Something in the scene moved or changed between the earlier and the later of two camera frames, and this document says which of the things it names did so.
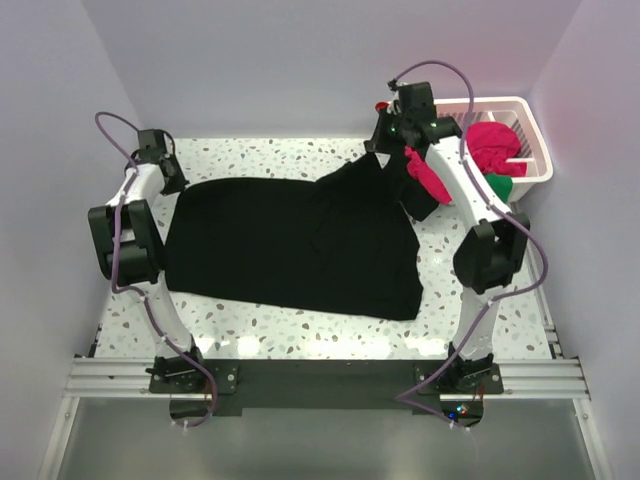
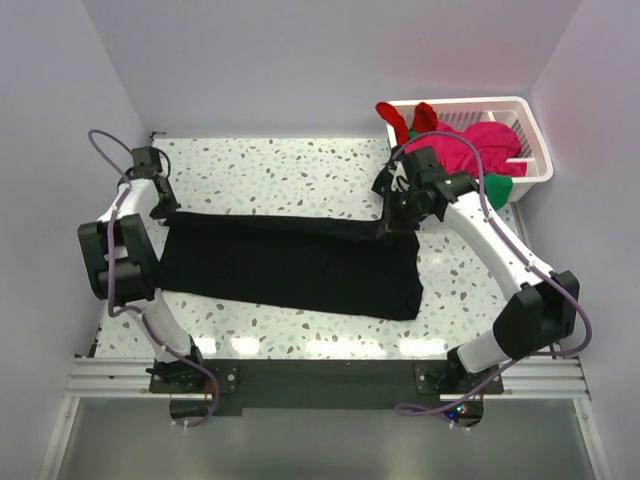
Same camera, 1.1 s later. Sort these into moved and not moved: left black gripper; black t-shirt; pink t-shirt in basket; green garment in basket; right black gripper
Moved: black t-shirt; right black gripper; left black gripper
Not moved: pink t-shirt in basket; green garment in basket
